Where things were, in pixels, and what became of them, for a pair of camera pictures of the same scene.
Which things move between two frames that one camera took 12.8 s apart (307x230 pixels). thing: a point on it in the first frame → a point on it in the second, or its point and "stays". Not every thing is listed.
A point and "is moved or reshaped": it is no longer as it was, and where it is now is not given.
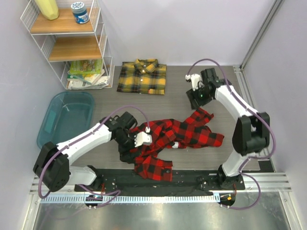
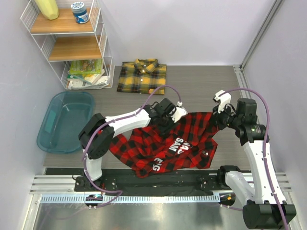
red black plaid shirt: x=191 y=132 is moved or reshaped
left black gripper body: x=125 y=141 → x=164 y=124
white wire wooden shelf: x=62 y=39 stays
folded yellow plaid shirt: x=142 y=76 stays
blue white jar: x=80 y=12 stays
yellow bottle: x=49 y=8 stays
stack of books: x=84 y=74 stays
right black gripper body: x=199 y=93 → x=222 y=119
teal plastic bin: x=66 y=115 stays
